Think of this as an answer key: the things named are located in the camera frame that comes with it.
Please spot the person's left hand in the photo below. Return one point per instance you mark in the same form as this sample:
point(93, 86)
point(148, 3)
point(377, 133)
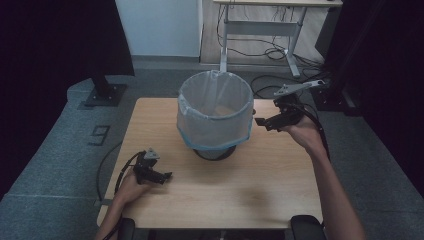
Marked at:
point(130, 190)

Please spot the person's right hand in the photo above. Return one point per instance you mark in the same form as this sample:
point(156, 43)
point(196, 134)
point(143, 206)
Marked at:
point(306, 133)

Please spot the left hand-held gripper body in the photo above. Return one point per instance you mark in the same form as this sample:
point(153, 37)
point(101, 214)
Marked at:
point(144, 168)

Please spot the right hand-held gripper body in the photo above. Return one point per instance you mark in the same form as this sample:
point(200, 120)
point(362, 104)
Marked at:
point(290, 113)

